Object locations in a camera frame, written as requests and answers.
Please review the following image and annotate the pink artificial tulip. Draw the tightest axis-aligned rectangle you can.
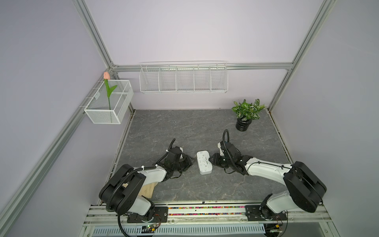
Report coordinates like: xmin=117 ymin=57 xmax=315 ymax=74
xmin=103 ymin=72 xmax=117 ymax=109

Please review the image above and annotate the white digital alarm clock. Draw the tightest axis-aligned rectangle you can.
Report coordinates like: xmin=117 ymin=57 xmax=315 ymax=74
xmin=196 ymin=151 xmax=213 ymax=175

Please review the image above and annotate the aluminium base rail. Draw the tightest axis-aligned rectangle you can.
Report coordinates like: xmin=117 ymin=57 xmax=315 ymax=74
xmin=84 ymin=201 xmax=332 ymax=227

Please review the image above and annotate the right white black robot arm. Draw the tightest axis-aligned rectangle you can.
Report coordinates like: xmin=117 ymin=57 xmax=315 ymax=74
xmin=210 ymin=129 xmax=327 ymax=220

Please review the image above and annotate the white mesh wall basket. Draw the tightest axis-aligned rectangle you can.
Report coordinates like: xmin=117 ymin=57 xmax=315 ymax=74
xmin=80 ymin=80 xmax=134 ymax=124

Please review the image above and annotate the beige work glove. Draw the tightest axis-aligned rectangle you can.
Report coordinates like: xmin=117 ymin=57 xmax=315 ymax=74
xmin=122 ymin=182 xmax=158 ymax=198

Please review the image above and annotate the white wire wall shelf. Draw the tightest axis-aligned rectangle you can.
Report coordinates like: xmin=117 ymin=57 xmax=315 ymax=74
xmin=139 ymin=61 xmax=229 ymax=93

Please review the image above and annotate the green potted plant black pot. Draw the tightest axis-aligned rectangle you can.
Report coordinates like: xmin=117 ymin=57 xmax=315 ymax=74
xmin=232 ymin=99 xmax=265 ymax=131

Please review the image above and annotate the white vented cable duct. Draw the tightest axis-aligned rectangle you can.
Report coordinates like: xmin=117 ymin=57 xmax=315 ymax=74
xmin=91 ymin=223 xmax=267 ymax=237

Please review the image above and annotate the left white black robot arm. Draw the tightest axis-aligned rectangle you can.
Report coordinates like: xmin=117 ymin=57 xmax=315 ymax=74
xmin=99 ymin=139 xmax=194 ymax=237

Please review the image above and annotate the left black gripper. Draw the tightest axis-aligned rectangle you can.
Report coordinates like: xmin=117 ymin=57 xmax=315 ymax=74
xmin=172 ymin=154 xmax=196 ymax=173

